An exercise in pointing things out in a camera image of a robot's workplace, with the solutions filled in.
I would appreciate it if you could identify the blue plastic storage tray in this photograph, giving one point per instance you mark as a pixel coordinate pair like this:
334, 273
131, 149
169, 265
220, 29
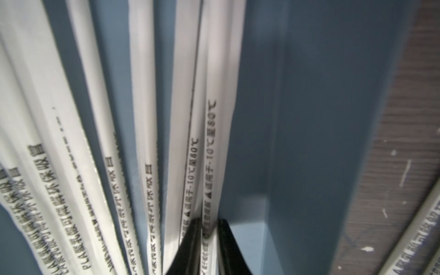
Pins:
311, 81

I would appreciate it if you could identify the pile straw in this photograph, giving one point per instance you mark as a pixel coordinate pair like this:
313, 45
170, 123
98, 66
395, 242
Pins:
226, 22

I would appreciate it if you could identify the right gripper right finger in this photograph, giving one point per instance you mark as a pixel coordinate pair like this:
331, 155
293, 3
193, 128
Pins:
230, 258

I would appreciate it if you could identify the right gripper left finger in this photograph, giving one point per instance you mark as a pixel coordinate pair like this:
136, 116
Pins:
187, 258

